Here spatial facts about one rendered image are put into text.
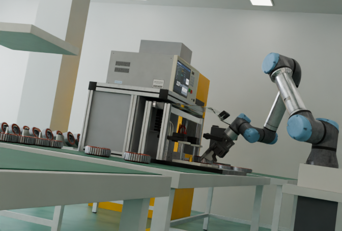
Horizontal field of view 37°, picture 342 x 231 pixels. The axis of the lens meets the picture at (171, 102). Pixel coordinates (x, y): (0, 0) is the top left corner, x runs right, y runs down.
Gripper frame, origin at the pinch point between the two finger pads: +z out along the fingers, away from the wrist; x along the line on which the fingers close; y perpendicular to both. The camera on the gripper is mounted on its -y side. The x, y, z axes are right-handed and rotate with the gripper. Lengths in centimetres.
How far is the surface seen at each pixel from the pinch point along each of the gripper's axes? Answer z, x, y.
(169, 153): 5.8, -24.5, -9.9
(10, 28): -4, -121, -62
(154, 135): 6.0, -16.1, -25.6
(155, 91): -16, -46, -30
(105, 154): 14, -84, -14
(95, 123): 18, -45, -44
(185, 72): -31, -15, -37
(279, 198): -1, 136, 36
